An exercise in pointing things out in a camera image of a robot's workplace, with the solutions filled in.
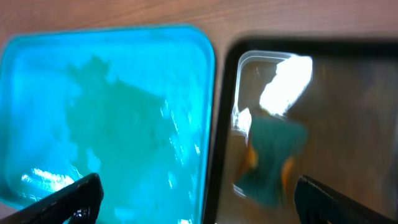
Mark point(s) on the green orange sponge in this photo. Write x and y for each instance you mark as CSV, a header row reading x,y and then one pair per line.
x,y
272,146

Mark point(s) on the teal plastic tray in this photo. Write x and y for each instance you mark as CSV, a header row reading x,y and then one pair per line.
x,y
131,105

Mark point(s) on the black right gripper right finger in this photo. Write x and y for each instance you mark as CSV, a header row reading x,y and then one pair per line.
x,y
316,202

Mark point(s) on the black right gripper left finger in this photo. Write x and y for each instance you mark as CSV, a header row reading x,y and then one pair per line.
x,y
76,203

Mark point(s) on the black water tray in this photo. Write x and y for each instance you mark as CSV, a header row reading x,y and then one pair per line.
x,y
343,90

